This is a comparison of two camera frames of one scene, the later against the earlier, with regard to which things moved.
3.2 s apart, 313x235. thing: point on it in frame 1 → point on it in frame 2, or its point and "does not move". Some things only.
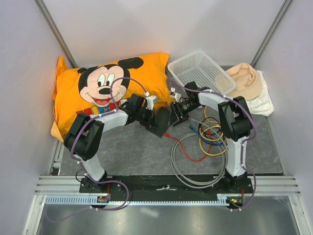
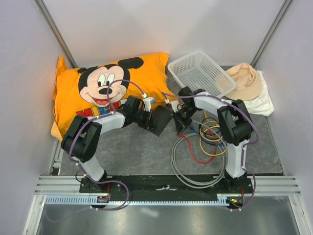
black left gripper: (151, 120) does not move
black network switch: (162, 115) does not move
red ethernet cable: (184, 151) → (195, 159)
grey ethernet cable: (224, 172) does not move
